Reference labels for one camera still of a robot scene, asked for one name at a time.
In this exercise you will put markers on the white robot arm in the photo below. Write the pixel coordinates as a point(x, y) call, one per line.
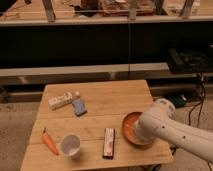
point(157, 121)

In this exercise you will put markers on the blue sponge block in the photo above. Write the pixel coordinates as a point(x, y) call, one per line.
point(79, 107)

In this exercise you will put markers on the orange toy carrot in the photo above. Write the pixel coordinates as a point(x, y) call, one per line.
point(47, 140)

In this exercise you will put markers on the white paper cup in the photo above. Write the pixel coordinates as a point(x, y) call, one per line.
point(70, 146)

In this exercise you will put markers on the orange plate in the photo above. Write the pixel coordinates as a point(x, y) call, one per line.
point(128, 132)

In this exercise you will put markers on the black box on shelf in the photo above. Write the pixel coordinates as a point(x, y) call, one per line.
point(189, 62)

